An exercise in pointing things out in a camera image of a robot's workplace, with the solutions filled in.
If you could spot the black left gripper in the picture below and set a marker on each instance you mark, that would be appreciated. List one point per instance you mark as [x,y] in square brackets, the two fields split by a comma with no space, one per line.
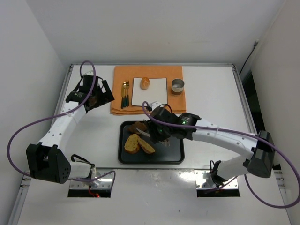
[98,98]

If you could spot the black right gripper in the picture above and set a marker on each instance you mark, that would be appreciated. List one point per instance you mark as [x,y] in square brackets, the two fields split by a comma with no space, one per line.
[154,131]

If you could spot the metal tongs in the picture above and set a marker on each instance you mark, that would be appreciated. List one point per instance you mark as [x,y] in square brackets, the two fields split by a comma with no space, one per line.
[164,143]

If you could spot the gold spoon green handle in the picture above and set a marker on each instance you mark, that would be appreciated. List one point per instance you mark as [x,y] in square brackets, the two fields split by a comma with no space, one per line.
[127,94]

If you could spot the sesame bread roll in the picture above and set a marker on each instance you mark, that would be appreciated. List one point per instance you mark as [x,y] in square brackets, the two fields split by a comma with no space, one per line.
[144,83]

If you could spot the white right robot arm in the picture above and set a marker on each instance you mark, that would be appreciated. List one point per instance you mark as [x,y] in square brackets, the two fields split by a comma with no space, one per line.
[255,151]

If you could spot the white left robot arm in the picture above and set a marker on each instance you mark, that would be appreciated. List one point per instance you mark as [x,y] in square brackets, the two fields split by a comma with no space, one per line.
[46,159]

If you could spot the right bread slice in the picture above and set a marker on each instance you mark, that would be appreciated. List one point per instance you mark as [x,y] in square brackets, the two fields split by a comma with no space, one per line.
[147,148]

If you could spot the bread slice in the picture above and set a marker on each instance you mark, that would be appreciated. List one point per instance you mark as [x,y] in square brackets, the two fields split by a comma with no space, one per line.
[131,145]
[147,148]

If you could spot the left bread slice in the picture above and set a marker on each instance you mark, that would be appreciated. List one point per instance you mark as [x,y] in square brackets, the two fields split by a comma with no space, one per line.
[131,145]

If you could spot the orange cloth placemat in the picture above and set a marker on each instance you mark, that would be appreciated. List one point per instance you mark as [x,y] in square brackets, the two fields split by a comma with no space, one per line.
[129,72]

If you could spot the brown croissant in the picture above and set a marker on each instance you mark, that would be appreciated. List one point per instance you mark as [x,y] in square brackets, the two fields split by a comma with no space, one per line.
[137,125]

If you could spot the black baking tray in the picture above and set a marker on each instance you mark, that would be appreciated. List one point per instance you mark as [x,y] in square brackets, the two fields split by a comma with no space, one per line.
[166,155]

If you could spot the white square plate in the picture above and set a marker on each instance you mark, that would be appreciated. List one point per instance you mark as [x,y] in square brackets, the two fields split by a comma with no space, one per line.
[157,91]

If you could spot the metal cup with brown sleeve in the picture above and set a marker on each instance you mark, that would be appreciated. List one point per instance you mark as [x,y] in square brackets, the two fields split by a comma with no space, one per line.
[177,86]

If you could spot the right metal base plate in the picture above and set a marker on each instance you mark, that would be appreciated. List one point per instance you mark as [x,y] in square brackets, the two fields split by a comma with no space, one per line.
[203,181]

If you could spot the metal base plate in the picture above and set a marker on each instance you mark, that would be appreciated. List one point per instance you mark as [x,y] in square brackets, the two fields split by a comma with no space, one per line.
[203,181]
[103,180]

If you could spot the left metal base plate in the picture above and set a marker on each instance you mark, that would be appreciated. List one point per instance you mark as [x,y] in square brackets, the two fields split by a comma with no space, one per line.
[103,180]

